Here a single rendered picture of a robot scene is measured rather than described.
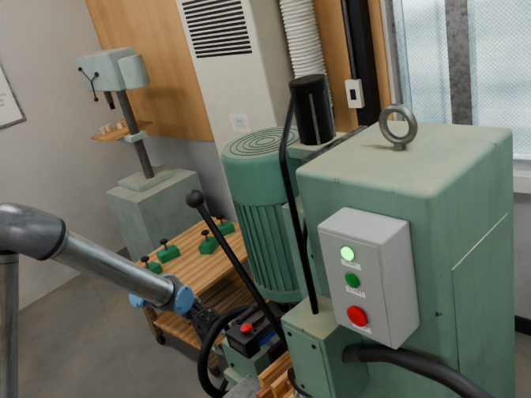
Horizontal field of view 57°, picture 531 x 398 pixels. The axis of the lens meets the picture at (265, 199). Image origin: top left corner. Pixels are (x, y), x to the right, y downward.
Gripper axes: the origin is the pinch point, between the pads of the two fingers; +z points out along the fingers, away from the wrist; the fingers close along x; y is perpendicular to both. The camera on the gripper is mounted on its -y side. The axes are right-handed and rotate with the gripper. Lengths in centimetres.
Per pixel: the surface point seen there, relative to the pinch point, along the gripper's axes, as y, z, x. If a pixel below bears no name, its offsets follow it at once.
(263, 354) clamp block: 36.8, 26.0, -11.0
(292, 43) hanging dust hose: 56, -72, 104
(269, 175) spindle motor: 91, 26, -12
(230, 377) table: 24.9, 19.5, -16.3
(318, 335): 82, 49, -24
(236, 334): 39.5, 18.7, -13.2
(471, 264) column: 94, 61, -9
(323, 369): 76, 52, -25
